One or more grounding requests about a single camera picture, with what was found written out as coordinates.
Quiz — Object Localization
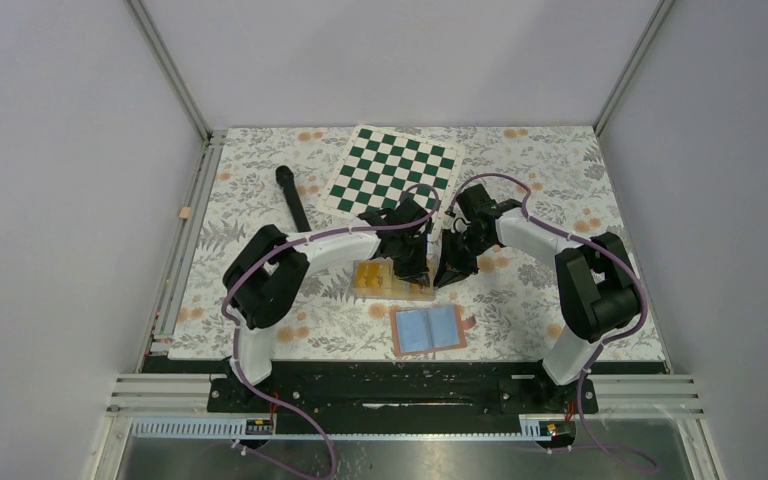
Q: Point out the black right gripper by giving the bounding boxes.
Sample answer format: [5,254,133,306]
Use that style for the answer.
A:
[433,229,494,289]

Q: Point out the clear acrylic card box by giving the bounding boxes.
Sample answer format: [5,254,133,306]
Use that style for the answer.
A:
[352,259,436,301]

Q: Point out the tan leather card holder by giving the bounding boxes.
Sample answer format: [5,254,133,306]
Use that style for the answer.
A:
[390,304,467,357]

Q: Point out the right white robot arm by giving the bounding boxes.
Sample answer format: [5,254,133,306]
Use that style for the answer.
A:
[434,185,648,412]

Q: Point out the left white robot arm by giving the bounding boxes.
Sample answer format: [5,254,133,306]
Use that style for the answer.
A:
[221,198,434,411]

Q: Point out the yellow credit cards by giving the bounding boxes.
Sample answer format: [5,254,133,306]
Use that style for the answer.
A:
[354,261,393,298]

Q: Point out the green white checkerboard mat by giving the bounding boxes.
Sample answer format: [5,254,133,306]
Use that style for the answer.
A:
[316,125,466,241]

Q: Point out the black marker orange cap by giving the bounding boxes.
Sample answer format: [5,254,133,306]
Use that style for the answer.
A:
[275,165,311,232]

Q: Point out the floral patterned table mat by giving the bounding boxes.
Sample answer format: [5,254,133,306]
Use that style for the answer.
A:
[168,125,667,363]

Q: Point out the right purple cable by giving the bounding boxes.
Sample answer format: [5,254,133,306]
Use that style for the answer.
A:
[446,173,660,475]

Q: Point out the purple cable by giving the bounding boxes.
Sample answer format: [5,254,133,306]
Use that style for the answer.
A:
[446,173,660,475]
[220,184,442,480]

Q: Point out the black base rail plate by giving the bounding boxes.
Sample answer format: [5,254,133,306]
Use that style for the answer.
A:
[205,360,597,439]

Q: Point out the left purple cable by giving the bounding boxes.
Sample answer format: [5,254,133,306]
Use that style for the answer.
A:
[220,184,442,480]

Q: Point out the aluminium frame post right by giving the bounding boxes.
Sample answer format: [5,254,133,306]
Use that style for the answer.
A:
[593,0,677,137]

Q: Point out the aluminium frame post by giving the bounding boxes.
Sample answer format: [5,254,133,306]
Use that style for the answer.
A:
[124,0,212,142]
[593,0,677,137]

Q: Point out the aluminium frame post left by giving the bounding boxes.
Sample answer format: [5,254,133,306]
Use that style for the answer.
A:
[124,0,212,142]

